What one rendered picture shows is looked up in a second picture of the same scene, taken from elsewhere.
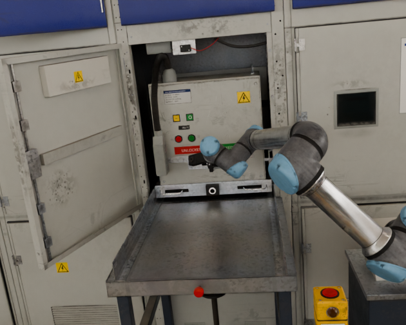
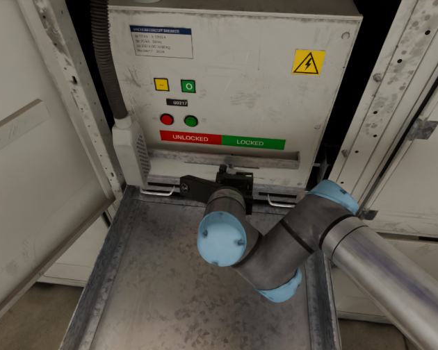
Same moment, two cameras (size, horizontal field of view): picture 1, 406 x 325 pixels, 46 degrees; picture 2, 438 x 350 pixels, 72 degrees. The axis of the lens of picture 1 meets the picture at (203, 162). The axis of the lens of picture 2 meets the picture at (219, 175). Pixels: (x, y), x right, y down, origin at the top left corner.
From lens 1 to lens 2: 149 cm
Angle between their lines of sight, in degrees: 32
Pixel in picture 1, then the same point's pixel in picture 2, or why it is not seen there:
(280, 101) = (391, 90)
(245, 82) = (322, 30)
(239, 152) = (289, 261)
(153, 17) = not seen: outside the picture
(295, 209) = not seen: hidden behind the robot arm
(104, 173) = (19, 196)
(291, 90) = (428, 71)
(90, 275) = not seen: hidden behind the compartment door
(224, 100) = (264, 64)
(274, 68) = (418, 9)
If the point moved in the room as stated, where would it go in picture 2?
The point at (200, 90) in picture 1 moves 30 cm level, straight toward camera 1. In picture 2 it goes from (213, 35) to (208, 140)
